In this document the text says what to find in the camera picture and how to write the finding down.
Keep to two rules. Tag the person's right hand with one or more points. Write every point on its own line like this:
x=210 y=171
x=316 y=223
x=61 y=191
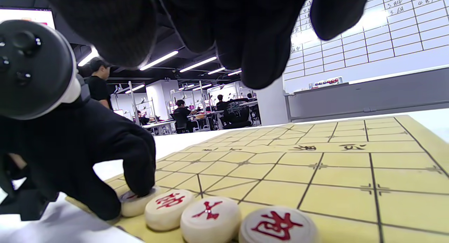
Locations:
x=228 y=18

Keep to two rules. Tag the person's left hand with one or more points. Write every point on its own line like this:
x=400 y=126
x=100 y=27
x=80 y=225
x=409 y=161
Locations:
x=70 y=148

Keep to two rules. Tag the round wooden chess piece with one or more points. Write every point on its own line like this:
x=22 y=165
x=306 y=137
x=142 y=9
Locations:
x=277 y=232
x=135 y=206
x=165 y=215
x=210 y=225

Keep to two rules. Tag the person's left forearm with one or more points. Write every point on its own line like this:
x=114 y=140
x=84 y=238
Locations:
x=15 y=161

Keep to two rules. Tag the yellow chess board mat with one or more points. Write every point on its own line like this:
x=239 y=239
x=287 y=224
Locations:
x=333 y=201

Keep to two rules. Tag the row of ceiling light strips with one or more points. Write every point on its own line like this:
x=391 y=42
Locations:
x=159 y=60

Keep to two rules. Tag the black white handheld controller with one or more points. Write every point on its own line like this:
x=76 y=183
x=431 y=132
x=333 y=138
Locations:
x=35 y=67

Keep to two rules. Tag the white office desk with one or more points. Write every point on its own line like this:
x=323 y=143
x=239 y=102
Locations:
x=161 y=123

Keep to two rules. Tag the black mesh office chair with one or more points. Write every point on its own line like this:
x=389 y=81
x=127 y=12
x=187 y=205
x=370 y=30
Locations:
x=238 y=116

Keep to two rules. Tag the pack of coloured magnets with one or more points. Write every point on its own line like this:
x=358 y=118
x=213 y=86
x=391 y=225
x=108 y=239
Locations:
x=328 y=82

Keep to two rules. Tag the computer monitor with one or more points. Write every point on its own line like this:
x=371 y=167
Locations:
x=28 y=15

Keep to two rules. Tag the whiteboard on metal stand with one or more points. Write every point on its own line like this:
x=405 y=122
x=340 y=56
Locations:
x=386 y=46

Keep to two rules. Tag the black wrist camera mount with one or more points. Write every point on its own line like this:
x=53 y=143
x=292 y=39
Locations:
x=24 y=204

